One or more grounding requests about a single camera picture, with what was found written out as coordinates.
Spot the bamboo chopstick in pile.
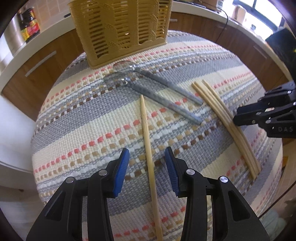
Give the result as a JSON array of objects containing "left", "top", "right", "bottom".
[
  {"left": 202, "top": 79, "right": 263, "bottom": 173},
  {"left": 194, "top": 80, "right": 260, "bottom": 176}
]

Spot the soy sauce bottle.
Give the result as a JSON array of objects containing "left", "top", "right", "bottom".
[{"left": 23, "top": 8, "right": 40, "bottom": 40}]

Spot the black power cable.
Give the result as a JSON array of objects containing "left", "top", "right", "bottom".
[{"left": 215, "top": 7, "right": 230, "bottom": 43}]

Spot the bamboo chopstick single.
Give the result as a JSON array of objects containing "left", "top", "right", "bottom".
[{"left": 140, "top": 95, "right": 163, "bottom": 240}]

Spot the yellow plastic utensil basket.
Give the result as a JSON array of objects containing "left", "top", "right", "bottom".
[{"left": 68, "top": 0, "right": 173, "bottom": 69}]

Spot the steel thermos bottle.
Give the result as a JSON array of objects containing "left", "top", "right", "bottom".
[{"left": 4, "top": 14, "right": 25, "bottom": 55}]

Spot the white electric kettle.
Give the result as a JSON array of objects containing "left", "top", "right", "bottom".
[{"left": 231, "top": 5, "right": 247, "bottom": 24}]

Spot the wooden cabinet drawer front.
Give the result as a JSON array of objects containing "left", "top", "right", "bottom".
[{"left": 1, "top": 30, "right": 83, "bottom": 121}]

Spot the striped woven table mat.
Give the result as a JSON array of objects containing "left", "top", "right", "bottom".
[{"left": 31, "top": 31, "right": 282, "bottom": 240}]

